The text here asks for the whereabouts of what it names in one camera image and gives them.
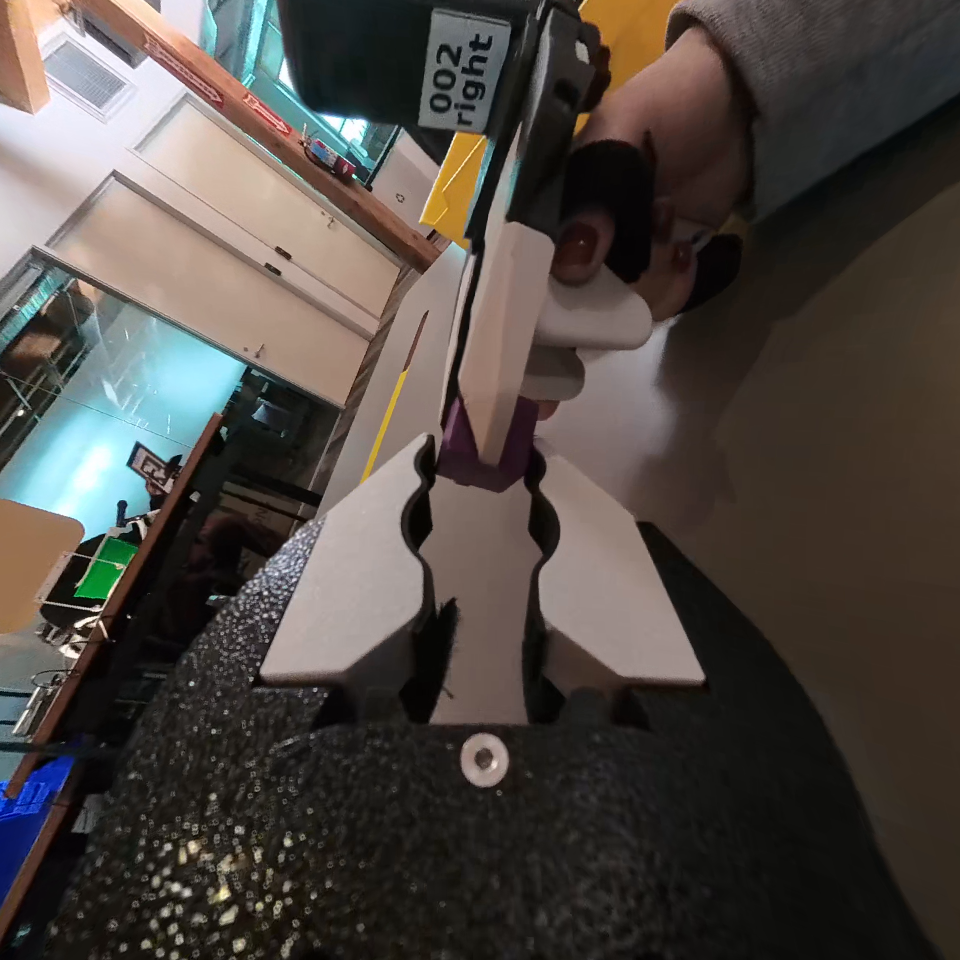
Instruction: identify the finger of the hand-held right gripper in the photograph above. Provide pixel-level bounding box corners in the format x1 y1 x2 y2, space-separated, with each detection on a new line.
456 217 560 472
441 123 522 410

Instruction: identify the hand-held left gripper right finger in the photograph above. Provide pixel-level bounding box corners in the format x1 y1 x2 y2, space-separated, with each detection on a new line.
523 441 708 723

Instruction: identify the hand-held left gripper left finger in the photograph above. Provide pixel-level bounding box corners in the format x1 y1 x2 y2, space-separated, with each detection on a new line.
258 433 460 726

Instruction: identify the yellow plastic bin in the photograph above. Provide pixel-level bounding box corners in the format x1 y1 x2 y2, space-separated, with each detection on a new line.
418 0 751 252

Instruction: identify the purple cube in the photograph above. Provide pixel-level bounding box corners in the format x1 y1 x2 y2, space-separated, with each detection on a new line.
437 396 543 494

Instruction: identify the person's right hand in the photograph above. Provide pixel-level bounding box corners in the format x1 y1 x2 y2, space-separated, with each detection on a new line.
536 26 760 423

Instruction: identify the red and blue canister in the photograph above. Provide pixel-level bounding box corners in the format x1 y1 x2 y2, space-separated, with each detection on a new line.
302 126 355 183

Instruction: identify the yellow tape line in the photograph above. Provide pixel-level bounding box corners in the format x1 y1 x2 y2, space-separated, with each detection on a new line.
360 367 412 485

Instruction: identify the brown edged desk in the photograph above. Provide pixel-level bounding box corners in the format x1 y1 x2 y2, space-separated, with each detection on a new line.
0 411 226 800

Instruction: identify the black white marker sign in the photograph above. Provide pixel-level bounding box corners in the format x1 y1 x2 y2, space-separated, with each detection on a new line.
126 441 172 492

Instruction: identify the green board on white stand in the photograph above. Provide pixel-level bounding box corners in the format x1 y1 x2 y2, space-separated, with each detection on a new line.
73 538 141 601

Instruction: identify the white air vent grille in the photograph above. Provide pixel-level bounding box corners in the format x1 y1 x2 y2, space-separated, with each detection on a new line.
41 36 138 123

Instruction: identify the wooden board on white stand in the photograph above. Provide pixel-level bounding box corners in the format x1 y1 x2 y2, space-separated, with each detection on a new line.
0 498 85 637

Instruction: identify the blue plastic crate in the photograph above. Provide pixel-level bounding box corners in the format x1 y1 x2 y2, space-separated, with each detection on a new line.
0 753 76 852

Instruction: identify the white wall cabinet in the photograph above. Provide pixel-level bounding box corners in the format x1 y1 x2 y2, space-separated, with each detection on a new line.
45 93 402 342

